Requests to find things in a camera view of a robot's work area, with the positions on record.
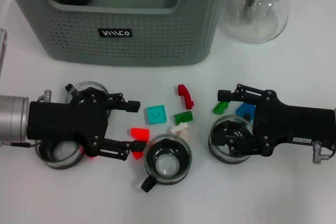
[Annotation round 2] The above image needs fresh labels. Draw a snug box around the blue square toy plate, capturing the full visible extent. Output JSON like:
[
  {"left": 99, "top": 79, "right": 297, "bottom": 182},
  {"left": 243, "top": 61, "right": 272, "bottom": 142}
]
[{"left": 235, "top": 102, "right": 257, "bottom": 121}]

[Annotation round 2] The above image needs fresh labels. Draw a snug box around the white toy brick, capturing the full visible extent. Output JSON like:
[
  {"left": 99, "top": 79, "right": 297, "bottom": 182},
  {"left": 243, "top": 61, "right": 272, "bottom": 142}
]
[{"left": 170, "top": 123, "right": 190, "bottom": 137}]

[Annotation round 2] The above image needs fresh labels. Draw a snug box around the dark red curved toy block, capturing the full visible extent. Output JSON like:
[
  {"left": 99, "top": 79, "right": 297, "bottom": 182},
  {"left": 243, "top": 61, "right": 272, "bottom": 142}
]
[{"left": 177, "top": 84, "right": 195, "bottom": 110}]

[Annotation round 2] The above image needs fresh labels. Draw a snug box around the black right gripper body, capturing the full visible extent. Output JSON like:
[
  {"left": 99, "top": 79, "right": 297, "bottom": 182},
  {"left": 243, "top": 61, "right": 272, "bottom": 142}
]
[{"left": 252, "top": 90, "right": 336, "bottom": 157}]

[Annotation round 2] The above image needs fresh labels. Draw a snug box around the glass teacup with black base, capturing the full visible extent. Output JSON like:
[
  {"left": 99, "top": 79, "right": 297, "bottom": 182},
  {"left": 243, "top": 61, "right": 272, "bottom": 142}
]
[
  {"left": 141, "top": 134, "right": 193, "bottom": 193},
  {"left": 208, "top": 114, "right": 257, "bottom": 166},
  {"left": 35, "top": 140, "right": 86, "bottom": 171},
  {"left": 65, "top": 81, "right": 110, "bottom": 120}
]

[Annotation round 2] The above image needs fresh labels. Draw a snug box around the thin wrist cable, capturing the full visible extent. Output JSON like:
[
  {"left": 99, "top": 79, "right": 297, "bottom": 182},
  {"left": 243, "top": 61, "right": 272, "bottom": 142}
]
[
  {"left": 0, "top": 141, "right": 43, "bottom": 148},
  {"left": 321, "top": 148, "right": 336, "bottom": 160}
]

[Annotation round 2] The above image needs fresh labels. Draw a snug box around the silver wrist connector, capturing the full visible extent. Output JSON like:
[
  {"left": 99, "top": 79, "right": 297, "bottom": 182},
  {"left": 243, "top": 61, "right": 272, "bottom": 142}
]
[
  {"left": 39, "top": 90, "right": 53, "bottom": 102},
  {"left": 311, "top": 141, "right": 324, "bottom": 165}
]

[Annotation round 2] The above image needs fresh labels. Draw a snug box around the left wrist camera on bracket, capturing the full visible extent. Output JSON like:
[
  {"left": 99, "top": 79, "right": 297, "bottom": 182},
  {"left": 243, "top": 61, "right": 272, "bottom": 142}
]
[{"left": 0, "top": 28, "right": 9, "bottom": 73}]

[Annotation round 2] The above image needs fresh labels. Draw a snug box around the green toy brick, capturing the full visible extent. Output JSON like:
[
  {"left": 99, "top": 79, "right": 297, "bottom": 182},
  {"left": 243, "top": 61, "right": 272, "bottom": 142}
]
[{"left": 174, "top": 111, "right": 194, "bottom": 124}]

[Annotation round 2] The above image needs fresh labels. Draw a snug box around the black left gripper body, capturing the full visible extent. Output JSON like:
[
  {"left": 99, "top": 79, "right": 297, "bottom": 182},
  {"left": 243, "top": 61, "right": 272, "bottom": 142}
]
[{"left": 26, "top": 87, "right": 110, "bottom": 157}]

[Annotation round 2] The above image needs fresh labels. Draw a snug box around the teal square toy plate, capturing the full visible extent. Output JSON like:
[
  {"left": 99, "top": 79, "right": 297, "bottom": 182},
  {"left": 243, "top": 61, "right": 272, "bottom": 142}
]
[{"left": 146, "top": 105, "right": 168, "bottom": 125}]

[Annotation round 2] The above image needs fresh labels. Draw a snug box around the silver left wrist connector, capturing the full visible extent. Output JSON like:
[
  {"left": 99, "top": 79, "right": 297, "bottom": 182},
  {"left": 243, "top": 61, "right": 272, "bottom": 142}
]
[{"left": 39, "top": 90, "right": 53, "bottom": 102}]

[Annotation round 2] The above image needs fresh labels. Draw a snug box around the thin left wrist cable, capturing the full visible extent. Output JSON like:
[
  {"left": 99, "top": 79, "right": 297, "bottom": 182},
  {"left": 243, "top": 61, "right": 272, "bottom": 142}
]
[{"left": 0, "top": 141, "right": 43, "bottom": 148}]

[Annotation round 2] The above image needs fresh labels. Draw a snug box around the thin right wrist cable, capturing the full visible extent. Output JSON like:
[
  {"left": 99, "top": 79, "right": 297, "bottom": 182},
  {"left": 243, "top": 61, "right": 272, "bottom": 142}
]
[{"left": 321, "top": 148, "right": 336, "bottom": 160}]

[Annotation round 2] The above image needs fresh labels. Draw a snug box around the grey-green perforated storage bin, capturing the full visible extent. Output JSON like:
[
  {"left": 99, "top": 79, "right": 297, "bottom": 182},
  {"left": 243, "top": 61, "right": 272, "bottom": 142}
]
[{"left": 0, "top": 0, "right": 235, "bottom": 68}]

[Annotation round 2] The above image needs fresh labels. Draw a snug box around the orange-red wedge toy block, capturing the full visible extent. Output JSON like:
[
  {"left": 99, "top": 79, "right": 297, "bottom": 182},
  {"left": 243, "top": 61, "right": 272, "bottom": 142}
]
[{"left": 130, "top": 127, "right": 151, "bottom": 141}]

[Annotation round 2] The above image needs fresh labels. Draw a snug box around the green stepped toy block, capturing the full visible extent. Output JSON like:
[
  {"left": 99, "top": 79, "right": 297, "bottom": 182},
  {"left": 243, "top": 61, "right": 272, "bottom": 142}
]
[{"left": 212, "top": 100, "right": 230, "bottom": 115}]

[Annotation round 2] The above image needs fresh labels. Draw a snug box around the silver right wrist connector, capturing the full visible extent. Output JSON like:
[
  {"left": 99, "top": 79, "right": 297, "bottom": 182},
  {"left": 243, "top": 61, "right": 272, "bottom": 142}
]
[{"left": 311, "top": 141, "right": 324, "bottom": 165}]

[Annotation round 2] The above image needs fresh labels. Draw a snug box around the clear glass carafe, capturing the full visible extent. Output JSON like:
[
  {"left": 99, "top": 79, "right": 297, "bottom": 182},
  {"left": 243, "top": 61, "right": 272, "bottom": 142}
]
[{"left": 219, "top": 0, "right": 293, "bottom": 44}]

